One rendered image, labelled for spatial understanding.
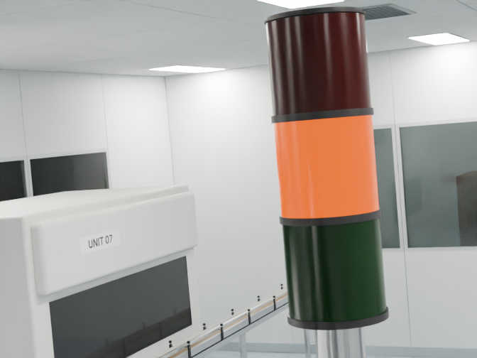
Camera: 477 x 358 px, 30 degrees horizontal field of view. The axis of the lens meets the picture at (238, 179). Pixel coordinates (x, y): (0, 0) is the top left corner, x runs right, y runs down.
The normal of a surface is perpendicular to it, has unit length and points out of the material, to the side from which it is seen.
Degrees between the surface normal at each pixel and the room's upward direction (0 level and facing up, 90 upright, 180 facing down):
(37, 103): 90
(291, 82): 90
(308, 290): 90
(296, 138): 90
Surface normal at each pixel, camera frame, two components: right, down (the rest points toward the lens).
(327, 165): -0.04, 0.06
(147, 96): 0.91, -0.05
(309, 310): -0.62, 0.09
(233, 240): -0.42, 0.08
